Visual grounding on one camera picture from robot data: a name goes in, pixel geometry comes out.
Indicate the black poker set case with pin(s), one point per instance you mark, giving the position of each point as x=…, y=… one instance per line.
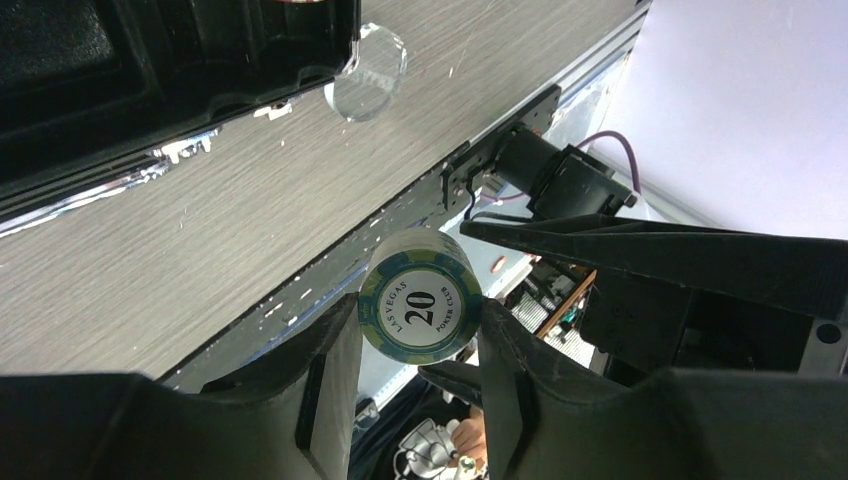
x=100, y=96

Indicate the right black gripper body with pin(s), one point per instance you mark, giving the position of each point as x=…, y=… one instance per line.
x=642, y=325

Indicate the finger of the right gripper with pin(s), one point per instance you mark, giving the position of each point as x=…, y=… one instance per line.
x=457, y=378
x=802, y=275

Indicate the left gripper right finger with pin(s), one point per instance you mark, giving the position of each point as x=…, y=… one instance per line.
x=548, y=417

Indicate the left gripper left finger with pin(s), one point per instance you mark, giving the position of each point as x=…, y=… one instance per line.
x=287, y=415

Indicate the green chip stack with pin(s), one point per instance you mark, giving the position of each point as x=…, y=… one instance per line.
x=420, y=302

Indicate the clear round disc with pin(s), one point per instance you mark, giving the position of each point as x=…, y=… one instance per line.
x=368, y=86

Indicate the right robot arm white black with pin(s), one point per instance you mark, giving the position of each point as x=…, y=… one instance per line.
x=566, y=183

